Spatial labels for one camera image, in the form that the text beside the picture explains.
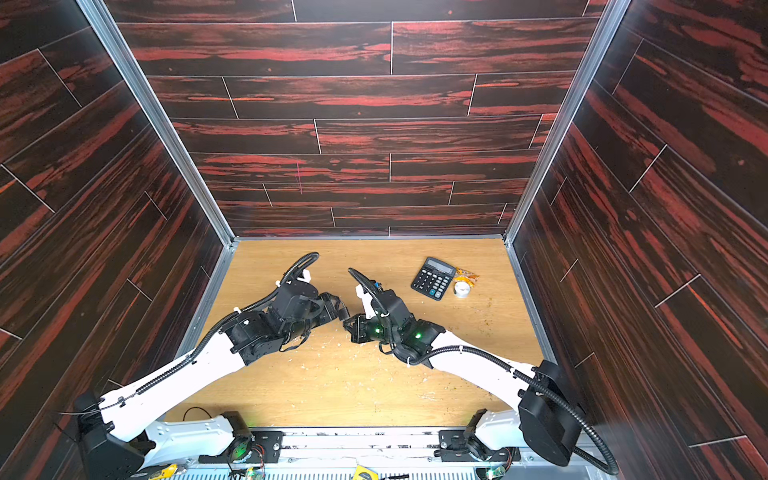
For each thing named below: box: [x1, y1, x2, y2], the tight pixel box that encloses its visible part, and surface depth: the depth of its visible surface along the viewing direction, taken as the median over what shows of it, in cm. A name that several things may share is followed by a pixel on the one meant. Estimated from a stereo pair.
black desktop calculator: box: [410, 256, 457, 301], surface depth 107 cm
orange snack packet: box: [454, 267, 480, 287], surface depth 107 cm
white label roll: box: [454, 281, 471, 299], surface depth 104 cm
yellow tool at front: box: [352, 464, 379, 480], surface depth 70 cm
